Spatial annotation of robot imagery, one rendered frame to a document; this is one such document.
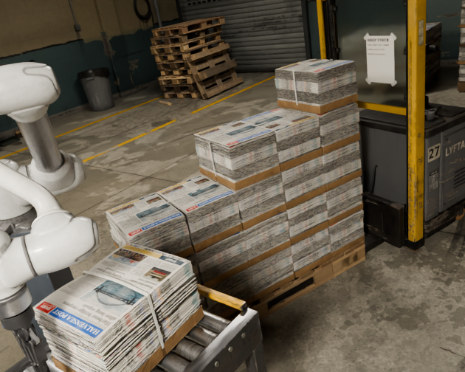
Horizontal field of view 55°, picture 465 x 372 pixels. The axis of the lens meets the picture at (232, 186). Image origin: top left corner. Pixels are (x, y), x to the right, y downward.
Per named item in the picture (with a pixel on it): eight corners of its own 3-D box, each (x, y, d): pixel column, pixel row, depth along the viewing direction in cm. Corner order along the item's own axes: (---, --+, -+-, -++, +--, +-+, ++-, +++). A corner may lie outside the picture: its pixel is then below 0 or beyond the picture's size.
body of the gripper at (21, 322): (37, 304, 108) (49, 333, 111) (20, 294, 113) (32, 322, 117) (7, 323, 103) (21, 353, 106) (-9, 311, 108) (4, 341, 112)
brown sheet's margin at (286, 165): (243, 156, 266) (241, 149, 264) (281, 142, 278) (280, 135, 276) (280, 172, 235) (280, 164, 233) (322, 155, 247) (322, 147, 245)
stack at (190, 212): (142, 334, 261) (102, 210, 228) (295, 254, 312) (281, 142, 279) (168, 375, 230) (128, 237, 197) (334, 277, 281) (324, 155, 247)
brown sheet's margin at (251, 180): (199, 173, 252) (198, 165, 251) (241, 156, 265) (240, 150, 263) (235, 191, 222) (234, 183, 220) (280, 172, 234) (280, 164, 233)
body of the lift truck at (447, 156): (348, 212, 354) (342, 114, 322) (395, 188, 377) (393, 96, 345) (424, 244, 298) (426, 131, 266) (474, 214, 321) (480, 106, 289)
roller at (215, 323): (143, 291, 172) (140, 280, 170) (238, 331, 143) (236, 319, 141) (133, 298, 169) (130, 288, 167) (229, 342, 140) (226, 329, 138)
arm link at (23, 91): (31, 174, 196) (81, 160, 203) (40, 207, 191) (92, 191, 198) (-29, 57, 127) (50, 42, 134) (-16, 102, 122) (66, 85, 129)
